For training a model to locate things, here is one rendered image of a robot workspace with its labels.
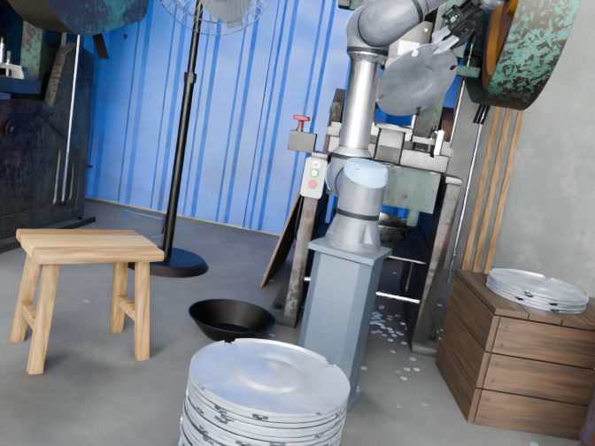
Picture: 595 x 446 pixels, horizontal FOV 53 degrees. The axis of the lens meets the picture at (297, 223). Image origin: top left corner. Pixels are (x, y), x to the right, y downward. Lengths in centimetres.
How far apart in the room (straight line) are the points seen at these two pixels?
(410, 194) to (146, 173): 203
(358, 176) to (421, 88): 62
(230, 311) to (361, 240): 77
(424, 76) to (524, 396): 103
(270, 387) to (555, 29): 149
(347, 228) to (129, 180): 242
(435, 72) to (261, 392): 132
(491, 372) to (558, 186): 207
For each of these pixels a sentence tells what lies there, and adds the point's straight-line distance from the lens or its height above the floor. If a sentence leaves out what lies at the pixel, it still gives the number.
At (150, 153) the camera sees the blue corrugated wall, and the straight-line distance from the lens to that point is 376.
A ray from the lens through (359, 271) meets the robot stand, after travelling 155.
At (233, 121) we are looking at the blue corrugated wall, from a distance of 357.
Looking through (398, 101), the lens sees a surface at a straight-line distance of 207.
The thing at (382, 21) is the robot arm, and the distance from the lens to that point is 158.
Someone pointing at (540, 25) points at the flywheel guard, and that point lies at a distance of 210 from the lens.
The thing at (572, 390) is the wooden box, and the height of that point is 15.
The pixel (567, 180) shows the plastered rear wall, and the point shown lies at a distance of 373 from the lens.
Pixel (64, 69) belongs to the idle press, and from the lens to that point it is 302.
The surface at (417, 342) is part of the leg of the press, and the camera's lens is 225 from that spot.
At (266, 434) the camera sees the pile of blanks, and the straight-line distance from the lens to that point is 100.
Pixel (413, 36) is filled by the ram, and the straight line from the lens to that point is 233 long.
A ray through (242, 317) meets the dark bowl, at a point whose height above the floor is 3.
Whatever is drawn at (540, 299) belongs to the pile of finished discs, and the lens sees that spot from 184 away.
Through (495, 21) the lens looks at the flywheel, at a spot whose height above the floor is 127.
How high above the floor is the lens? 79
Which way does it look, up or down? 11 degrees down
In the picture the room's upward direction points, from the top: 10 degrees clockwise
